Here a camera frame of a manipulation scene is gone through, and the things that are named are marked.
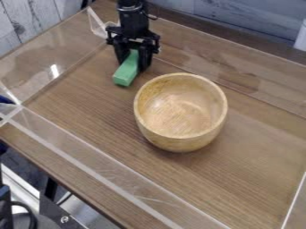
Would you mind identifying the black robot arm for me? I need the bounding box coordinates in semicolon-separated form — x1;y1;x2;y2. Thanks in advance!
106;0;161;72

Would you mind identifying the black metal table leg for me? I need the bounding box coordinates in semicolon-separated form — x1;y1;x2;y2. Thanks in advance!
44;178;59;201

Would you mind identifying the brown wooden bowl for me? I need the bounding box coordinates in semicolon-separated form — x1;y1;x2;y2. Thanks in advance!
134;72;229;153

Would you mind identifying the green rectangular block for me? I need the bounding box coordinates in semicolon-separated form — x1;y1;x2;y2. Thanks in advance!
113;50;139;87

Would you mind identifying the black cable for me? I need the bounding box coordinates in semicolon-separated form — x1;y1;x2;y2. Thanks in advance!
7;201;40;229

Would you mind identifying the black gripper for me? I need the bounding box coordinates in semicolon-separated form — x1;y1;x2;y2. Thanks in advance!
107;8;161;72

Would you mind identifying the grey metal bracket with screw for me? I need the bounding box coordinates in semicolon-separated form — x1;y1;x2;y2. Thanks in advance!
38;195;89;229

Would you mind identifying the clear acrylic enclosure wall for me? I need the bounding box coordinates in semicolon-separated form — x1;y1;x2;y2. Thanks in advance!
0;0;306;229

